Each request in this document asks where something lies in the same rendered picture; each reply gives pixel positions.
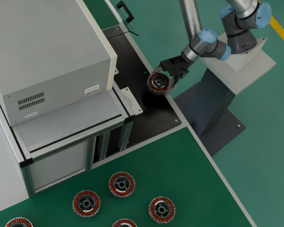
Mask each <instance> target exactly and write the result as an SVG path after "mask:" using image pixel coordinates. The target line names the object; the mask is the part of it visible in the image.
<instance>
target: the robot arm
mask: <svg viewBox="0 0 284 227"><path fill-rule="evenodd" d="M225 1H226V2H227V3H228V4H229V5H228V6H227V7H225V8H223V9H222V10H221V11H220V17H221V20H222V23H223V26H224V29H225V32H226V35H227V38H228V45H227V44H226V43H223V42H221V41H220V40H218V36H217V34H216V33H215V31H214V30H212V29H211V28H209V27H205V28H204V29H202V25H201V21H200V17H199V12H198V8H197V3H196V0H179V4H180V8H181V12H182V16H183V20H184V24H185V28H186V32H187V36H188V41H189V43H188V44H187V46H186V47H185V48H184V50H183V51H182V52H181V55H179V56H176V57H173V58H170V59H166V60H163V61H161V62H160V65H158V67H156V68H155V69H154V70H153V72H152V73H151V74H153V73H157V72H158V73H159V72H160V71H164V72H165V71H168V72H169V74H170V75H169V76H173V79H170V80H169V85H168V87H167V90H166V92H165V96H167V95H169V94H170V93H171V91H173V90H176V89H177V87H178V86H177V83H178V81H179V79H183V78H184V77H185V76H186V75H187V74H188V73H189V70H188V68H189V67H190V66H191V65H192V64H193V63H194V62H195V61H196V60H197V59H198V58H199V57H201V58H217V59H218V60H222V61H224V60H226V59H227V58H228V57H229V56H230V54H239V53H243V52H246V51H248V50H250V49H252V48H253V47H255V46H256V45H257V40H256V38H255V37H254V36H253V34H252V33H251V31H250V29H261V28H265V27H267V26H268V25H269V23H270V21H271V16H272V11H271V7H270V5H269V4H268V3H265V2H263V3H260V2H259V1H258V0H225ZM185 73H186V74H185ZM184 74H185V75H184ZM183 75H184V76H183ZM182 76H183V77H182Z"/></svg>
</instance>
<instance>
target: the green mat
mask: <svg viewBox="0 0 284 227"><path fill-rule="evenodd" d="M117 172H125V173H129V175H131V176H132V177H133V178H134V180H135V189H134V191H133V193H132V195H131V196H129V197H128V198H126V199H118V198H116V197H114V196H112V194H111V193H110V192H109V189H108V183H109V180H110V178H111V176H112V175H113V174H115V173H117ZM83 190H84V191H85V190H91V191H93V192H95V193H96V194H97V195H98V196H99V198H100V202H101V205H100V209H99V211H98V213H97V214H96V215H95V216H94V217H92V218H88V219H84V218H80V217H78V216H77V215H76V213H74V211H73V199H74V197H75V195H76V194H77V193H79V192H81V191H83ZM159 196H161V197H162V196H163V197H167V198H169V199H170V200H171V202H173V204H174V206H175V216H174V218H173V219H172V220H171V221H170V222H169V223H168V224H164V225H160V224H158V223H157V224H156V222H155V223H154V221H152V220H151V219H150V217H149V215H148V206H149V204H150V203H151V201H152V200H153V199H154V198H156V197H159ZM18 217H20V218H21V217H22V218H26V219H28V220H29V221H30V222H31V223H32V225H33V227H112V226H113V224H114V223H115V222H116V221H117V220H120V219H122V218H123V219H124V218H126V219H128V220H129V219H130V221H131V220H132V221H133V222H134V223H136V225H137V227H252V225H251V224H250V222H249V221H248V219H247V217H246V216H245V214H244V213H243V211H242V210H241V209H240V207H239V205H238V204H237V202H236V201H235V199H234V198H233V196H232V195H231V193H230V191H229V190H228V188H227V187H226V185H225V184H224V183H223V181H222V179H221V178H220V176H219V175H218V173H217V172H216V170H215V169H214V167H213V166H212V164H211V163H210V161H209V159H208V158H207V156H206V155H205V153H204V152H203V150H202V149H201V147H200V146H199V144H198V143H197V141H196V140H195V138H194V137H193V135H192V134H191V132H190V130H189V129H188V127H184V128H182V129H180V130H177V131H175V132H173V133H171V134H169V135H166V136H165V137H162V138H160V139H158V140H156V141H153V142H151V143H149V144H147V145H145V146H142V147H140V148H138V149H136V150H134V151H131V152H129V153H127V154H125V155H122V156H120V157H118V158H116V159H114V160H111V161H109V162H107V163H105V164H103V165H101V166H99V167H96V168H94V169H92V170H90V171H88V172H85V173H83V174H81V175H79V176H76V177H74V178H72V179H70V180H68V181H65V182H63V183H61V184H59V185H57V186H55V187H52V188H50V189H48V190H46V191H44V192H41V193H39V194H37V195H35V196H33V197H30V198H28V199H26V200H24V201H22V202H19V203H17V204H15V205H13V206H10V207H8V208H6V209H4V210H2V211H0V227H5V225H6V224H7V223H8V222H9V221H11V219H12V220H13V218H15V219H16V218H18Z"/></svg>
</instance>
